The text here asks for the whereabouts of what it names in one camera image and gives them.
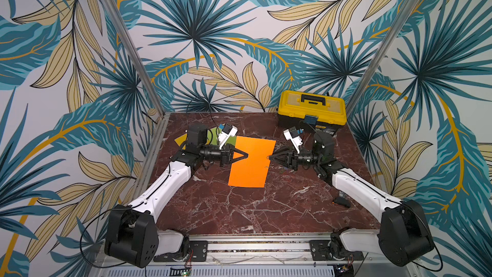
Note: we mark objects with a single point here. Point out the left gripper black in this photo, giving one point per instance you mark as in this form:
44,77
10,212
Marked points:
226,154

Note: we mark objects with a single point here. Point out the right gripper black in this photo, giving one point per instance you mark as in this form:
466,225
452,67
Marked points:
289,158

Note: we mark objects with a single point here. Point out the orange paper sheet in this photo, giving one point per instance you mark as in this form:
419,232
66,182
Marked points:
252,171

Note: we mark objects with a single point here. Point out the yellow paper sheet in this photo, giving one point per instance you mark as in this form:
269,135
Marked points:
181,141

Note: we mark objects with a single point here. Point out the green paper sheet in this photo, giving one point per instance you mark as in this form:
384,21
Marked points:
213,136

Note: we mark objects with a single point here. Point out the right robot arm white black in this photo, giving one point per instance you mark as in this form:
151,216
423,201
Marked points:
404,233

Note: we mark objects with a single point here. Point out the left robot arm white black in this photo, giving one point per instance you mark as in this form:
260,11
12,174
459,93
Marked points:
132,235

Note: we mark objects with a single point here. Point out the yellow black toolbox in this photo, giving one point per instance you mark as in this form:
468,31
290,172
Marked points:
311,111

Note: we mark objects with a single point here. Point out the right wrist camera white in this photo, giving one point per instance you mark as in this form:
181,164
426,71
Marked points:
292,134

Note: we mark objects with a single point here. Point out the aluminium front rail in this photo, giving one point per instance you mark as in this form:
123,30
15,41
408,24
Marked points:
266,249

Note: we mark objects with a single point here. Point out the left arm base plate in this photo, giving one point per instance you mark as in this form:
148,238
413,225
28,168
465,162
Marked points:
194,251

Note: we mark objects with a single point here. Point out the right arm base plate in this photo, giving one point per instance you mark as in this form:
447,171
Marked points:
328,250

